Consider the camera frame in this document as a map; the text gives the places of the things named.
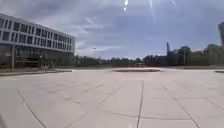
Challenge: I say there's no low raised planter bed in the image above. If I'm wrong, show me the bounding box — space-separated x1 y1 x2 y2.
111 68 162 73

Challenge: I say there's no pale concrete slab plaza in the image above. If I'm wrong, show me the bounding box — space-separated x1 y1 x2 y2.
0 67 224 128

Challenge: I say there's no row of trees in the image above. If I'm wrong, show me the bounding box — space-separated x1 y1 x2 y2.
73 43 224 68

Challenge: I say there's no distant tower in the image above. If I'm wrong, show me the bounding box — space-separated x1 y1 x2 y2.
166 41 171 58

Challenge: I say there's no white and glass building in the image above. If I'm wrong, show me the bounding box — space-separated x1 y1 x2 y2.
0 12 76 70

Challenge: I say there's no low kerb strip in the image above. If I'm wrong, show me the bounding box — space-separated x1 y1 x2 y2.
0 68 73 77

